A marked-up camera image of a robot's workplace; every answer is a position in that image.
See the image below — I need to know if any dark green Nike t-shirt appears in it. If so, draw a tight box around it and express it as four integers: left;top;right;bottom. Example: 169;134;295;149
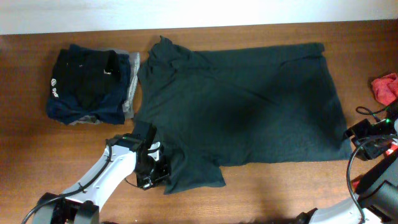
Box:
134;37;351;195

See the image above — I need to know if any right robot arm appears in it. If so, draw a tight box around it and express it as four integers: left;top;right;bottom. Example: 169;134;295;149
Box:
291;100;397;224

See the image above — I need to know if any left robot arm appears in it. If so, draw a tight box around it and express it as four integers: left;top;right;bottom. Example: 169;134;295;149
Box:
23;121;170;223

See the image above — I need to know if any red t-shirt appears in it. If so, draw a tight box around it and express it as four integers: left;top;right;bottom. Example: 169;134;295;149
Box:
371;73;397;106

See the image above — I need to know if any folded grey garment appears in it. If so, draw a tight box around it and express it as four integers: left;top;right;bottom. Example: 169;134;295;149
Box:
69;48;140;125

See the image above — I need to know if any folded navy garment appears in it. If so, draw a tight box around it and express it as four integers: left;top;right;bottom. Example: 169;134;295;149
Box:
45;44;131;125

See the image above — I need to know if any folded black garment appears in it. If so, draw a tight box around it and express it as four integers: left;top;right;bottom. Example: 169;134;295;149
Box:
53;46;121;110

